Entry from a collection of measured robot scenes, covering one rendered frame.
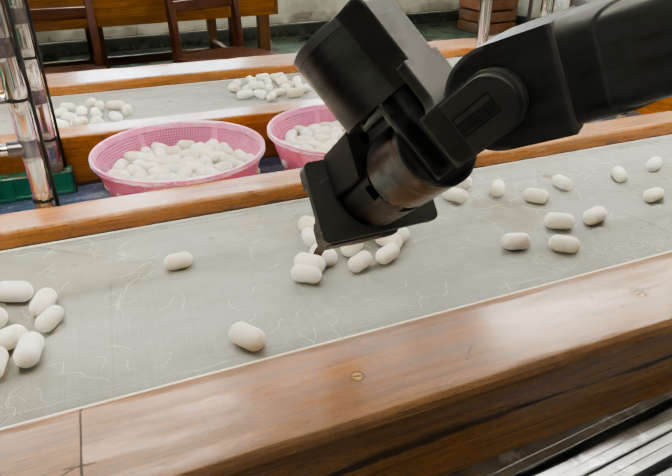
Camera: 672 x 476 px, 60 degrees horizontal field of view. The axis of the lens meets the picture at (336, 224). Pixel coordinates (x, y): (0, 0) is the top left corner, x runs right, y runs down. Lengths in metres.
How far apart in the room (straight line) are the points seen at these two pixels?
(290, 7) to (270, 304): 5.55
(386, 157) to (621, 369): 0.33
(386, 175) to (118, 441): 0.26
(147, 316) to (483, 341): 0.32
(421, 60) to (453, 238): 0.40
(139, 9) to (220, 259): 2.70
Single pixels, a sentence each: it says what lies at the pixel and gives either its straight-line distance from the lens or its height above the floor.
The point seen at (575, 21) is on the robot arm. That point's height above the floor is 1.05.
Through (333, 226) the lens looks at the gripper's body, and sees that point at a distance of 0.44.
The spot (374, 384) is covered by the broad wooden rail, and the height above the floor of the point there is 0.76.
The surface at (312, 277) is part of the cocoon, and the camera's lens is 0.62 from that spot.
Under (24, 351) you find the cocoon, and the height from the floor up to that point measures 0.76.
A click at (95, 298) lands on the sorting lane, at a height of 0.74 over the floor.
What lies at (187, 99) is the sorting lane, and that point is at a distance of 1.30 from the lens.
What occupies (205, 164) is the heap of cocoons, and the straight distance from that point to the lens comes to 0.95.
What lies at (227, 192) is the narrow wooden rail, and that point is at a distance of 0.78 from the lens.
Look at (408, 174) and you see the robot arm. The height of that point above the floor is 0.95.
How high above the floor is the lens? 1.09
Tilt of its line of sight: 28 degrees down
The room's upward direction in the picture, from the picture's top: straight up
